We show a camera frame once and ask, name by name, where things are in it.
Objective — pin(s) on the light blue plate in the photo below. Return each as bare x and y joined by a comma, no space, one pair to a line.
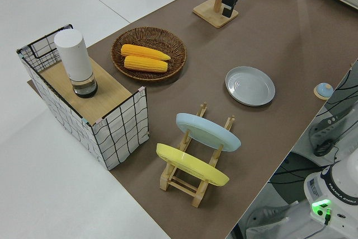
207,132

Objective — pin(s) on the white cylinder with clear base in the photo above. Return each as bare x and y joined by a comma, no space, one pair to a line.
74,57

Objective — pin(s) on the light wooden shelf board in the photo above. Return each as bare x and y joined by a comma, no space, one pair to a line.
112,90

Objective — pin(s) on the gray plate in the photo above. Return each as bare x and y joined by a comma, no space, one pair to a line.
250,86

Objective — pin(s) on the yellow plate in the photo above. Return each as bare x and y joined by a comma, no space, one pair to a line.
190,163

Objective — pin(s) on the brown wicker basket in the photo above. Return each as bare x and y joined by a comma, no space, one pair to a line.
179,54

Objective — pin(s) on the yellow corn cob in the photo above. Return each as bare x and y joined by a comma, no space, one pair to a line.
145,64
142,51

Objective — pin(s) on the brown table mat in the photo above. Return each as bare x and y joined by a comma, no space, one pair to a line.
251,40

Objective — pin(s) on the small pastel binder clip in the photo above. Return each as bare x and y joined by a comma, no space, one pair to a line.
20,53
99,122

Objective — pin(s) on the wooden plate rack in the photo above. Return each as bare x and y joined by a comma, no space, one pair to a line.
179,184

